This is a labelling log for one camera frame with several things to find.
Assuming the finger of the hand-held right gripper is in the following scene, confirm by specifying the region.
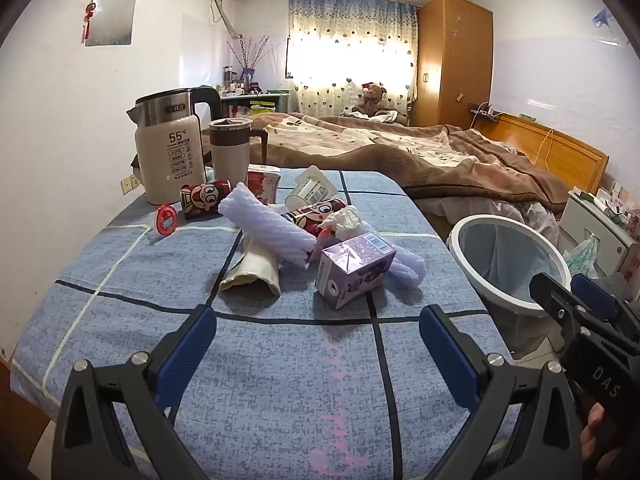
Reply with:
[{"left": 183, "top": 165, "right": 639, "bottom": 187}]
[
  {"left": 530, "top": 272, "right": 608, "bottom": 342},
  {"left": 571, "top": 274, "right": 621, "bottom": 323}
]

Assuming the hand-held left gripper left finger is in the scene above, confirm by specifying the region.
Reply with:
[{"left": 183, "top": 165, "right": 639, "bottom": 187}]
[{"left": 51, "top": 305, "right": 218, "bottom": 480}]

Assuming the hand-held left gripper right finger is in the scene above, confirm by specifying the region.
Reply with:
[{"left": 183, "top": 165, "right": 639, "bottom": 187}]
[{"left": 419, "top": 304, "right": 583, "bottom": 480}]

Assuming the white round trash bin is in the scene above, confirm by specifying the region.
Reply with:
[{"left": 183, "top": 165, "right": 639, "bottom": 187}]
[{"left": 446, "top": 214, "right": 572, "bottom": 361}]

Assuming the white paper cup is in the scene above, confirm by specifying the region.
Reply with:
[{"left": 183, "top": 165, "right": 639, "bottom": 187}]
[{"left": 218, "top": 237, "right": 283, "bottom": 297}]

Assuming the purple drink carton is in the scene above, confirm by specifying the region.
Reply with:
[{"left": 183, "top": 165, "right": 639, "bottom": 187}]
[{"left": 314, "top": 232, "right": 397, "bottom": 311}]

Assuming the red cartoon drink can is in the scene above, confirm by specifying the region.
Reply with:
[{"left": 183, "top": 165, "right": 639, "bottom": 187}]
[
  {"left": 180, "top": 179, "right": 232, "bottom": 221},
  {"left": 282, "top": 198, "right": 347, "bottom": 238}
]

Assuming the white tissue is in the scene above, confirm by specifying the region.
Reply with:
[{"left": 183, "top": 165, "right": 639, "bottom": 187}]
[{"left": 320, "top": 205, "right": 362, "bottom": 238}]

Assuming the red white milk carton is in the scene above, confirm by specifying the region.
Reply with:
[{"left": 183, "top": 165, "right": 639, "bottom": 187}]
[{"left": 245, "top": 164, "right": 282, "bottom": 206}]

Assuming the white yogurt cup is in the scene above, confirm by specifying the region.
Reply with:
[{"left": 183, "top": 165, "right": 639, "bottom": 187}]
[{"left": 285, "top": 165, "right": 338, "bottom": 211}]

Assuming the person's right hand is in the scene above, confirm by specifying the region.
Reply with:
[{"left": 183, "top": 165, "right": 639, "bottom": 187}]
[{"left": 580, "top": 402, "right": 608, "bottom": 461}]

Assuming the green printed plastic bag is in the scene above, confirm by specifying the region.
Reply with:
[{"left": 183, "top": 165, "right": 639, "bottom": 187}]
[{"left": 564, "top": 237, "right": 601, "bottom": 281}]

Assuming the white nightstand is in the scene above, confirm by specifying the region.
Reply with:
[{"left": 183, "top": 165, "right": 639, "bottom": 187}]
[{"left": 559, "top": 190, "right": 640, "bottom": 281}]

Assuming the translucent plastic bin liner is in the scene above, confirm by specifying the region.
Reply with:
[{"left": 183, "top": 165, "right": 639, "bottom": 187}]
[{"left": 452, "top": 220, "right": 568, "bottom": 358}]

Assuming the pile of small boxes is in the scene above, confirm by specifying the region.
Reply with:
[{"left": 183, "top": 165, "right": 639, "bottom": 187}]
[{"left": 595, "top": 182, "right": 640, "bottom": 241}]

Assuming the blue checked tablecloth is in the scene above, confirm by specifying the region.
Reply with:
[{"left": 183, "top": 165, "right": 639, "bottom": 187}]
[{"left": 10, "top": 170, "right": 521, "bottom": 480}]

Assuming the light bed sheet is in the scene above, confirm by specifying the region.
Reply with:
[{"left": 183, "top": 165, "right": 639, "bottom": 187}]
[{"left": 415, "top": 197, "right": 561, "bottom": 241}]

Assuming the wooden bed headboard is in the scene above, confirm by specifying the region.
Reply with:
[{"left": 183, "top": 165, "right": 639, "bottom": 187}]
[{"left": 472, "top": 112, "right": 610, "bottom": 193}]

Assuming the beige steel electric kettle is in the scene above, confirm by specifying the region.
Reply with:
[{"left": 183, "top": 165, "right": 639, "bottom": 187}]
[{"left": 126, "top": 87, "right": 219, "bottom": 206}]

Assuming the beige brown lidded mug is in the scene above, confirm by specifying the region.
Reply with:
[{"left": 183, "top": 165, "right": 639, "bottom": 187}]
[{"left": 208, "top": 117, "right": 268, "bottom": 188}]

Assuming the brown patterned blanket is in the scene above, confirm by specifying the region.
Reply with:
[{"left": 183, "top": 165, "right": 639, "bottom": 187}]
[{"left": 247, "top": 111, "right": 571, "bottom": 206}]

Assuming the cluttered desk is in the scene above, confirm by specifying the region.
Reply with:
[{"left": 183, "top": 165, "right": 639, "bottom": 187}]
[{"left": 220, "top": 91, "right": 291, "bottom": 117}]

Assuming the brown teddy bear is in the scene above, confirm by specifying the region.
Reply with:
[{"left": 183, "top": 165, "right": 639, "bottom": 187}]
[{"left": 352, "top": 81, "right": 388, "bottom": 116}]

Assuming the wooden wardrobe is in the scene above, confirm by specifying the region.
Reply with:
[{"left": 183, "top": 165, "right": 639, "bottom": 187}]
[{"left": 409, "top": 0, "right": 493, "bottom": 128}]

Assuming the vase of bare branches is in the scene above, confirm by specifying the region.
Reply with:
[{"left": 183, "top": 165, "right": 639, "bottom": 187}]
[{"left": 226, "top": 35, "right": 282, "bottom": 83}]

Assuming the air conditioner pipe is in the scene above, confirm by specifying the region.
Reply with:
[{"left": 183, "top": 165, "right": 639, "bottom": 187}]
[{"left": 207, "top": 0, "right": 246, "bottom": 41}]

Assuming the blue cream dotted curtain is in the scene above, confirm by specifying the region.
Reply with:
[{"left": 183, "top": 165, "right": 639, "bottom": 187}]
[{"left": 287, "top": 0, "right": 418, "bottom": 121}]

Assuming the red hanging ornament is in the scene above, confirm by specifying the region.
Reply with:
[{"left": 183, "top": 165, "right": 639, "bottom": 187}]
[{"left": 82, "top": 2, "right": 99, "bottom": 43}]

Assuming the white charging cable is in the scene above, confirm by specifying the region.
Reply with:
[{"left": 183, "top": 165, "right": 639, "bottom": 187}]
[{"left": 537, "top": 127, "right": 556, "bottom": 161}]

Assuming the silver wall sheet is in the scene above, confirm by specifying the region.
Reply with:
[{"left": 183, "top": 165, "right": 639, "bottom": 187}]
[{"left": 85, "top": 0, "right": 137, "bottom": 47}]

